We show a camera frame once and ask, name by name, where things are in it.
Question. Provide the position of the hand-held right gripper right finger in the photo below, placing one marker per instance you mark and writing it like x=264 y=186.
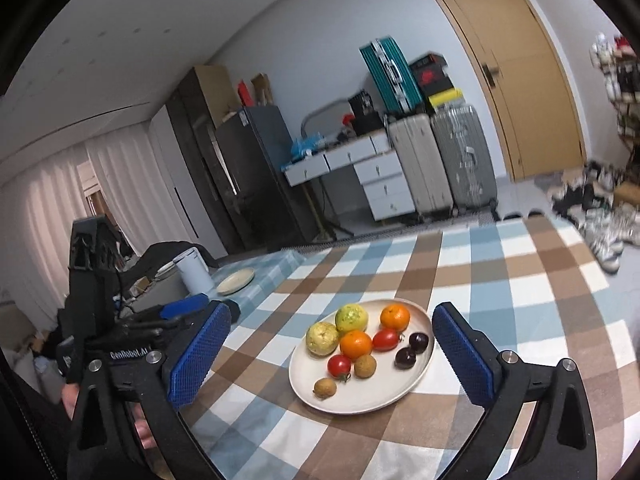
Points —
x=462 y=355

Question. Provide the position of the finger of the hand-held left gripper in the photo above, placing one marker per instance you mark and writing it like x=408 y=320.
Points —
x=234 y=311
x=185 y=305

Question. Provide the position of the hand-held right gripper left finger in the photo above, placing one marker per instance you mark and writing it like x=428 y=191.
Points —
x=200 y=355

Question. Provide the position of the dark plum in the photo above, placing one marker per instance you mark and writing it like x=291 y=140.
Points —
x=405 y=357
x=419 y=342

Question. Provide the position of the red tomato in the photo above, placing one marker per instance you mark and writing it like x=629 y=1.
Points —
x=386 y=340
x=339 y=366

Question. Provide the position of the large beige plate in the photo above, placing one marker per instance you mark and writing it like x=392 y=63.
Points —
x=380 y=390

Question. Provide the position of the yellow guava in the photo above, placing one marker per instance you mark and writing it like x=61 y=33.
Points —
x=321 y=338
x=351 y=318

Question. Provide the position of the large brown longan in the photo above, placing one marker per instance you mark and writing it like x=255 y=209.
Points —
x=365 y=366

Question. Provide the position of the large orange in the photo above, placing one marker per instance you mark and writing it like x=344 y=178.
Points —
x=356 y=344

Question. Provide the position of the small brown longan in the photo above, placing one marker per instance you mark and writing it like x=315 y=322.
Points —
x=325 y=388

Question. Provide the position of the person's left forearm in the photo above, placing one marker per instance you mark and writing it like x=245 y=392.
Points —
x=25 y=435

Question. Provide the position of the person's left hand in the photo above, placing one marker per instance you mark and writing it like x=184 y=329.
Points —
x=69 y=397

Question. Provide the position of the small beige plate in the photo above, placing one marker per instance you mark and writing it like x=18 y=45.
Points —
x=235 y=281

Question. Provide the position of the white lidded container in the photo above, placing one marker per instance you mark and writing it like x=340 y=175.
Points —
x=192 y=270

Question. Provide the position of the teal checked tablecloth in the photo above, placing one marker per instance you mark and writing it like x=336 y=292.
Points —
x=270 y=272

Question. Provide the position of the black cloth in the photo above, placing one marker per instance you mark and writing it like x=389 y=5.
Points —
x=155 y=257

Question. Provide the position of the brown blue checked tablecloth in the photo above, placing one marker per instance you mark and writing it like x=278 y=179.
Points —
x=525 y=310

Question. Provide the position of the small orange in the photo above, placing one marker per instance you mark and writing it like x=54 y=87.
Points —
x=395 y=317

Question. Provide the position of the pale curtains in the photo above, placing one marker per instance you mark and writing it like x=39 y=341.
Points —
x=40 y=220

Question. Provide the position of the window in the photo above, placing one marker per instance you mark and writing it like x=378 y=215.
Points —
x=92 y=190

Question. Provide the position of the white wardrobe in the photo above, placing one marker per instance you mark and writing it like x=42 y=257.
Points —
x=172 y=175

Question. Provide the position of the dark grey fridge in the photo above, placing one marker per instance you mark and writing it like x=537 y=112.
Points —
x=260 y=175

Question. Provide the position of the dark wardrobe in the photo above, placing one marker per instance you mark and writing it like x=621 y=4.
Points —
x=197 y=160

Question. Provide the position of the blue plastic bag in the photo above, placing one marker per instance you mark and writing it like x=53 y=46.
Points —
x=306 y=146

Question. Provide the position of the white desk with drawers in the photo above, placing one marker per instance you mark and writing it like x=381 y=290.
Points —
x=385 y=185

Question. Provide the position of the pile of shoes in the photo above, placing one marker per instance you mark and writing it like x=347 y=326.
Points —
x=600 y=220

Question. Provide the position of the beige suitcase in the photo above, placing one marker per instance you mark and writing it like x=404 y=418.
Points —
x=420 y=165

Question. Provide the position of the grey suitcase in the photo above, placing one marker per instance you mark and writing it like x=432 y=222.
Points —
x=465 y=160

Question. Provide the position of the rounded mirror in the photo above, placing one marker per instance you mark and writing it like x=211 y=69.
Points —
x=322 y=115

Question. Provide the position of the large cardboard box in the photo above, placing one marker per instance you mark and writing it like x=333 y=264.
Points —
x=217 y=90

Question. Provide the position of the red packet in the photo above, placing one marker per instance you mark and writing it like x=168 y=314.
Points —
x=243 y=94

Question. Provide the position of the brown carton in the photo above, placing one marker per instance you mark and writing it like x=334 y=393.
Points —
x=261 y=90

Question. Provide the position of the black desk clutter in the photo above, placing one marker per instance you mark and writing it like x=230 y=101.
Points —
x=367 y=115

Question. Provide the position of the yellow box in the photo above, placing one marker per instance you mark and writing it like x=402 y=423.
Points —
x=446 y=97

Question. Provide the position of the wooden door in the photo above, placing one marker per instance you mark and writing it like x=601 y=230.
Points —
x=520 y=85

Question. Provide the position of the black red box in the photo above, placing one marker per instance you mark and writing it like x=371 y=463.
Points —
x=430 y=75

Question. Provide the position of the teal suitcase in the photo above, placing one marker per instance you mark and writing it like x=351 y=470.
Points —
x=390 y=75

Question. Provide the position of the shoe rack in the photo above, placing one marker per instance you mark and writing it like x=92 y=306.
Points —
x=622 y=90

